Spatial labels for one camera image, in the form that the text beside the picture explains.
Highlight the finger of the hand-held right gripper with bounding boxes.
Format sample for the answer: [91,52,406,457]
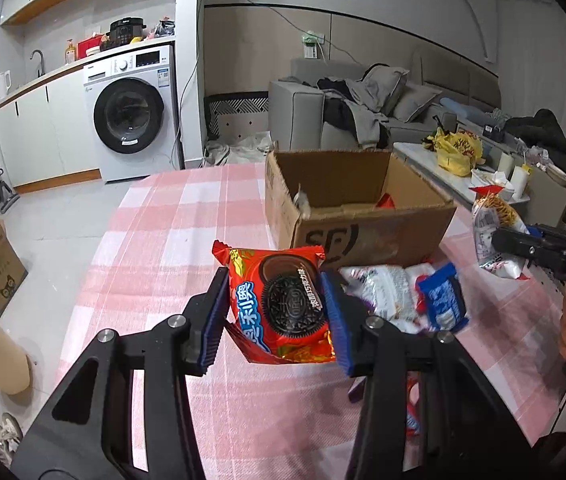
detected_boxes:
[492,227,558,267]
[528,224,566,250]

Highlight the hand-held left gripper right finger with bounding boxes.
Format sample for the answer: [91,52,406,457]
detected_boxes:
[320,270,554,480]

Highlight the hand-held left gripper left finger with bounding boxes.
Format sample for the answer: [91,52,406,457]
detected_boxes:
[10,266,231,480]

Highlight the white noodle snack packet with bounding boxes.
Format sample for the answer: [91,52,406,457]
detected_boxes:
[469,185,531,281]

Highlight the red cookie packet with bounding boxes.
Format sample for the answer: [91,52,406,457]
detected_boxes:
[212,240,338,365]
[405,375,422,436]

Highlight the purple white snack packet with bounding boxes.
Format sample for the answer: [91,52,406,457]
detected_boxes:
[338,264,436,333]

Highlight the brown cardboard box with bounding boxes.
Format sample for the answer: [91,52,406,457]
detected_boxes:
[264,149,458,268]

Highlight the blue cookie packet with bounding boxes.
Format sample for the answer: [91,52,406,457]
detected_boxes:
[415,261,470,333]

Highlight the white bottle with yellow tip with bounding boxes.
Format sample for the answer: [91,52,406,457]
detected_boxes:
[511,164,532,199]

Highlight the pink checked tablecloth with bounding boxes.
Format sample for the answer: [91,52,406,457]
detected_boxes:
[55,162,566,480]

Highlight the black coat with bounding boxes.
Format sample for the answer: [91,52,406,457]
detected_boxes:
[505,109,566,181]

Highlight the yellow plastic bag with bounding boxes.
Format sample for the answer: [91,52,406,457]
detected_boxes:
[423,127,484,177]

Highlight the white coffee table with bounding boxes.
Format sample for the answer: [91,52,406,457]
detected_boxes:
[393,141,566,227]

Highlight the blue cushion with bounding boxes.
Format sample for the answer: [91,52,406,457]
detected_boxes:
[440,97,484,124]

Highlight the white plastic sheet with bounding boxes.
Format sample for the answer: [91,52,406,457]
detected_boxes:
[203,132,276,166]

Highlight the grey pillow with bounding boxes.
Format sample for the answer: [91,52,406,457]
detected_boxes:
[393,82,444,122]
[363,64,410,114]

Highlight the grey garment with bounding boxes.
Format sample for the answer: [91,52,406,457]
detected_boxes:
[318,77,392,150]

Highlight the black garment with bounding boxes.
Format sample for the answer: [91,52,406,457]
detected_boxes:
[318,77,364,128]

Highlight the black patterned panel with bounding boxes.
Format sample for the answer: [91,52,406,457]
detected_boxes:
[204,94,270,139]

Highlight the grey sofa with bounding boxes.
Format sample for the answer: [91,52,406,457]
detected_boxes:
[268,57,502,152]

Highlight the white washing machine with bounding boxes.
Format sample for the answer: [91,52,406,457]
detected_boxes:
[83,45,180,183]

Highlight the stick vacuum cleaner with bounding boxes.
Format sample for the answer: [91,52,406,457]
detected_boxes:
[0,157,20,197]

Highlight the white kitchen base cabinet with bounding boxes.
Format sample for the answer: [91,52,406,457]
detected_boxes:
[0,82,102,192]

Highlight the green white power strip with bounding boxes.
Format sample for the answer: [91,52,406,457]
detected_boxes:
[300,31,326,60]

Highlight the black pressure cooker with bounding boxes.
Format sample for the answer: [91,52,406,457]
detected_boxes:
[105,17,150,52]

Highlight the red box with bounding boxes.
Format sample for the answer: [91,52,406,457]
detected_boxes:
[77,35,108,60]

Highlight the thin wall cable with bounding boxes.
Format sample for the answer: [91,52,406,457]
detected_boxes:
[203,0,364,67]

